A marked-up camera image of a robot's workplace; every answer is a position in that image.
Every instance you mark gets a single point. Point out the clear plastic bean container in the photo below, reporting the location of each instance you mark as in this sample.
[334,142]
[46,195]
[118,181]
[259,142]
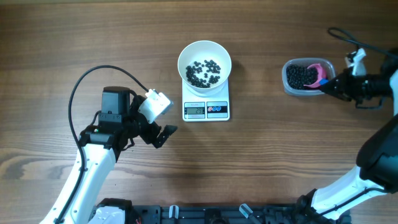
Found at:
[305,62]

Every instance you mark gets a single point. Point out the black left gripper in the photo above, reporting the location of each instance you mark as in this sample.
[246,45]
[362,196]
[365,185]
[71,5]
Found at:
[152,134]

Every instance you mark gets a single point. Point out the pink scoop with blue handle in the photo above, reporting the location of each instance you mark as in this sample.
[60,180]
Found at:
[315,75]

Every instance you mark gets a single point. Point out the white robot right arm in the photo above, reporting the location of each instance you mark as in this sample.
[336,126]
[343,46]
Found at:
[375,171]

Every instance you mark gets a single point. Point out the pile of black beans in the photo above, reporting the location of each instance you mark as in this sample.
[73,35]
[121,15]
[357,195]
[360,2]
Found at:
[296,76]

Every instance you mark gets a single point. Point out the black beans in bowl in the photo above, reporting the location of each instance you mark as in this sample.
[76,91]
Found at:
[203,74]

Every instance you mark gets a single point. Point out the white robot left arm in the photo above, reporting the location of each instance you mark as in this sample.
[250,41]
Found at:
[99,148]

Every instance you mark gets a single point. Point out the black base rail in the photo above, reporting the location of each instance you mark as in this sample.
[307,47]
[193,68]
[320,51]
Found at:
[140,214]

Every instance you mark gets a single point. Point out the white bowl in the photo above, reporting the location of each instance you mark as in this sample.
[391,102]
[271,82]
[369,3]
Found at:
[205,50]

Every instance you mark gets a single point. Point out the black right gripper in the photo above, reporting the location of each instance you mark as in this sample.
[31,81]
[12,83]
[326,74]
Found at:
[345,88]

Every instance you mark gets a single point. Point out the white digital kitchen scale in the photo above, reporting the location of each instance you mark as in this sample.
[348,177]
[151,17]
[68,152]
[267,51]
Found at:
[210,105]

